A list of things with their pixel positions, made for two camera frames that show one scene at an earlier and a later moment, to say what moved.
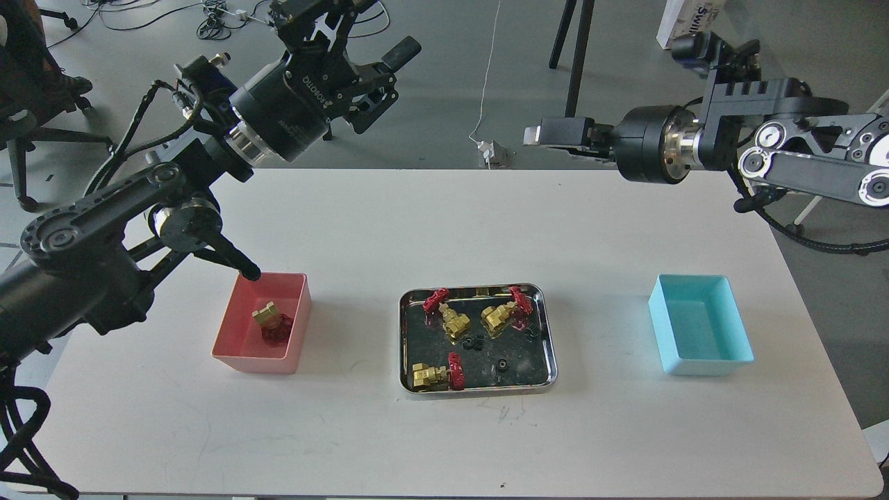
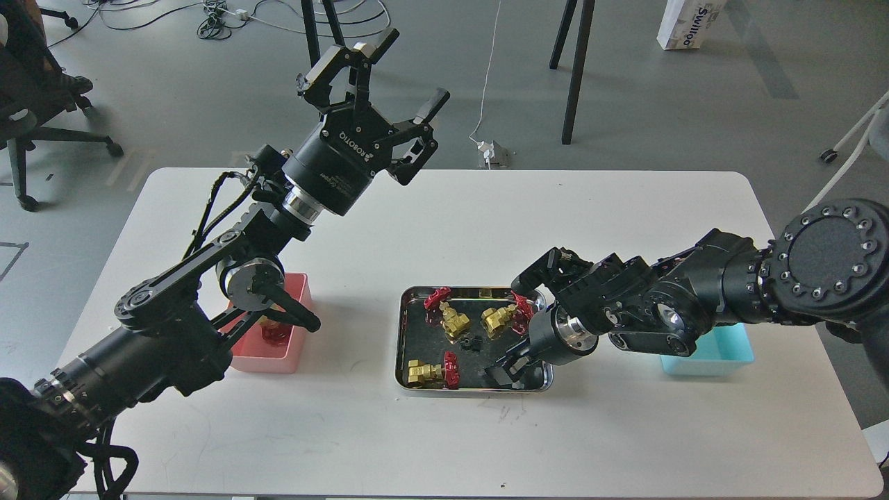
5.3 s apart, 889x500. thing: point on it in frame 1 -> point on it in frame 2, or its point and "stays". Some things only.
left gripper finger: x=380 y=79 -> x=404 y=170
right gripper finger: x=580 y=132 -> x=520 y=350
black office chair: x=32 y=86 stays
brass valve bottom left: x=439 y=378 stays
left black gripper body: x=285 y=108 -> x=332 y=168
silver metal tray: x=474 y=339 stays
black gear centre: x=474 y=343 stays
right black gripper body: x=658 y=144 -> x=554 y=335
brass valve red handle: x=276 y=328 stays
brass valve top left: x=453 y=323 stays
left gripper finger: x=298 y=21 -> x=342 y=76
